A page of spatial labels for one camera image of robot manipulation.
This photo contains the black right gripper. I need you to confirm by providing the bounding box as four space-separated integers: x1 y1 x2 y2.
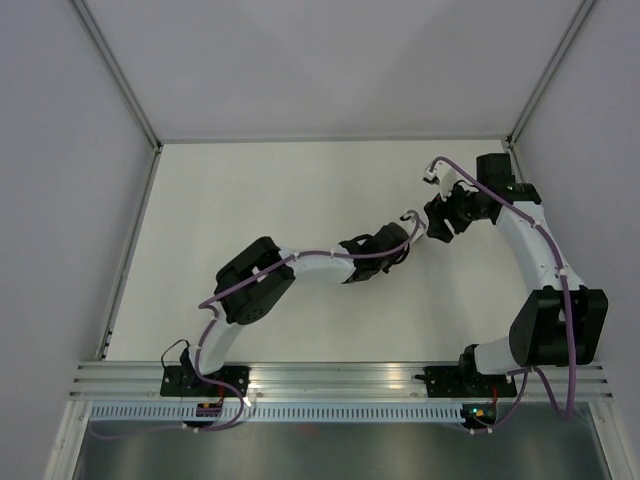
423 176 488 244

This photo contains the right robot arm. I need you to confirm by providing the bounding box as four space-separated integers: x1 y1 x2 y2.
423 153 609 395

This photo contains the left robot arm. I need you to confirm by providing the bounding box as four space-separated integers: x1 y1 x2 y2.
180 214 425 396

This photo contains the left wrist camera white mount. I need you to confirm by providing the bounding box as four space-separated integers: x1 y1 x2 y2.
399 209 427 246

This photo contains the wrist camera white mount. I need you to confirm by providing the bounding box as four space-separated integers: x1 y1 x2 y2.
399 209 427 246
422 162 458 201

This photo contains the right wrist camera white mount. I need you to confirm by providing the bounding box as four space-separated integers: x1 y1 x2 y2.
422 162 458 201

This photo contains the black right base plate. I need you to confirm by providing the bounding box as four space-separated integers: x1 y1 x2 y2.
415 365 517 399

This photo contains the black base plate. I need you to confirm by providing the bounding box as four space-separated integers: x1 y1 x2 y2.
160 365 250 398
415 365 517 399

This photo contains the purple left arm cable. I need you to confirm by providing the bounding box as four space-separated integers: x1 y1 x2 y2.
89 209 424 441

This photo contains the aluminium frame post right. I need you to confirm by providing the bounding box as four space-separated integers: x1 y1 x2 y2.
504 0 599 151

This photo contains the aluminium frame post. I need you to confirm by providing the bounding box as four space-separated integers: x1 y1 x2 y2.
504 0 599 151
68 0 162 152

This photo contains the aluminium frame post left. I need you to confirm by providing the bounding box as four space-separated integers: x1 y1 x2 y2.
68 0 162 152

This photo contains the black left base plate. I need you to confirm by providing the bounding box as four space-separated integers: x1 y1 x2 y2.
160 365 250 398

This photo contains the aluminium front rail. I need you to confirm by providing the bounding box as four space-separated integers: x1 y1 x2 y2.
63 361 614 404

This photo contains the white slotted cable duct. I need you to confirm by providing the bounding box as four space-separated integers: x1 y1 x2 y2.
90 401 463 423

